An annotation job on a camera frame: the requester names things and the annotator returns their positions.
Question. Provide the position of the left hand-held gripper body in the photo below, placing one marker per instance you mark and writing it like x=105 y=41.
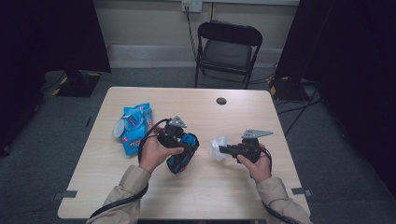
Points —
x=171 y=137

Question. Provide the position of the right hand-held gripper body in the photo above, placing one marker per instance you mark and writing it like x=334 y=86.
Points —
x=250 y=151

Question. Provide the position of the white wet wipe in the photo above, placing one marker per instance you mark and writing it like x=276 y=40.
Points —
x=218 y=149

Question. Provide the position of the blue and black toy car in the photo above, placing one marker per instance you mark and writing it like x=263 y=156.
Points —
x=182 y=161

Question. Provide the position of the blue wet wipes pack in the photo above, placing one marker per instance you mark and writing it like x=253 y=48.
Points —
x=134 y=124

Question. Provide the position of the person's right hand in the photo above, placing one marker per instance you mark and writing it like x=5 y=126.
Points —
x=261 y=171

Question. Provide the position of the person's left hand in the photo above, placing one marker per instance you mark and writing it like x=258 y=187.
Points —
x=152 y=154

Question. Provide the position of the grey tape strip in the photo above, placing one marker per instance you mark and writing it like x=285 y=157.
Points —
x=67 y=194
x=300 y=191

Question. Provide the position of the black stand base yellow tape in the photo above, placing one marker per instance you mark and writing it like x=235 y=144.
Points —
x=77 y=85
x=288 y=88

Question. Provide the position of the black folding chair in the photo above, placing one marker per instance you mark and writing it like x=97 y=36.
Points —
x=225 y=54

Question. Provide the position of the dark curtain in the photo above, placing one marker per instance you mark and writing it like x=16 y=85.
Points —
x=351 y=62
x=46 y=37

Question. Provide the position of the white wall socket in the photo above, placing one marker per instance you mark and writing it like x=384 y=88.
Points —
x=192 y=5

